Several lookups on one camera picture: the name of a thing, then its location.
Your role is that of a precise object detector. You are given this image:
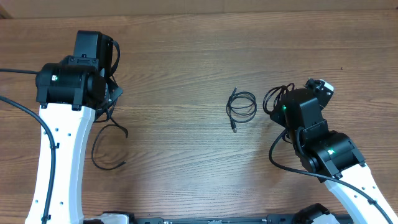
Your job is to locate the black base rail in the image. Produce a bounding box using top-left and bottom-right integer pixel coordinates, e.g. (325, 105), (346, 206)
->
(102, 211), (355, 224)

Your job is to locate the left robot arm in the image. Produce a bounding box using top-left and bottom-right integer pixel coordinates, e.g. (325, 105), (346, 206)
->
(25, 30), (123, 223)

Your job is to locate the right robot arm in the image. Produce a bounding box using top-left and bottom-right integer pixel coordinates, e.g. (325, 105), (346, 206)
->
(262, 78), (397, 223)

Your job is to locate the black USB cable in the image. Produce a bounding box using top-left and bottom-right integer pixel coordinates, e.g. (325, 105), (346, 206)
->
(225, 86), (257, 134)

